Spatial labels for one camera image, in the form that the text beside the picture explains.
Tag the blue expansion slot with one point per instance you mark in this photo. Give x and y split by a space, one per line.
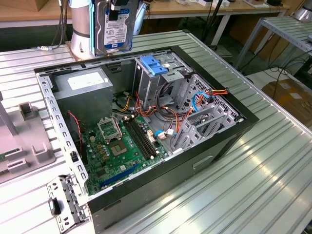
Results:
117 176

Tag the black open PC case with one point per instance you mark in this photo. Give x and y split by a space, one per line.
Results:
158 185

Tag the grey power supply unit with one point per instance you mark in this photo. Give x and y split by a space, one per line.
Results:
83 100

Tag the grey parts rack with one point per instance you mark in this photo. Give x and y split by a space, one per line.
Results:
26 139

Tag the silver disk bay cage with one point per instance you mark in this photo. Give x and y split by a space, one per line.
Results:
230 120

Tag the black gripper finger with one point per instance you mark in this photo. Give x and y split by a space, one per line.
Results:
119 5

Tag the long wooden desk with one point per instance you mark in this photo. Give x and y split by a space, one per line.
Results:
170 9

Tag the black case fan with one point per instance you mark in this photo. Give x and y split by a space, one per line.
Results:
73 129

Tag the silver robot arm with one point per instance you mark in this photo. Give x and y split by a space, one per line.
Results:
80 26

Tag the green motherboard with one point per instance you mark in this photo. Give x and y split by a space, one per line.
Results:
122 161

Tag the black RAM slot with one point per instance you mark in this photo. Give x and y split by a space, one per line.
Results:
137 139
144 137

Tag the CPU socket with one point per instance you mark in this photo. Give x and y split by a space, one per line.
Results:
119 148

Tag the black tripod stand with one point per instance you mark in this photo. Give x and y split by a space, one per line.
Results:
217 12

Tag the blue plastic drive latch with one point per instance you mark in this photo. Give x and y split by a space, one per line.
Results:
152 64

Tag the hard disk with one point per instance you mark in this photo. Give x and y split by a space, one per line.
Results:
117 36

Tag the green RAM stick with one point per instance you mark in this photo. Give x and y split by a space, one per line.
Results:
2 158

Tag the silver optical drive cage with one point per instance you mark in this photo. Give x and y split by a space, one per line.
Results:
146 85

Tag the small white box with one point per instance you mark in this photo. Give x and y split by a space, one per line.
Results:
206 3
225 3

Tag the silver expansion slot bracket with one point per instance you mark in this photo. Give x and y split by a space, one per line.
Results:
57 181

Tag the cardboard box with labels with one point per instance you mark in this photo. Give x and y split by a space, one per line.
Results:
290 97

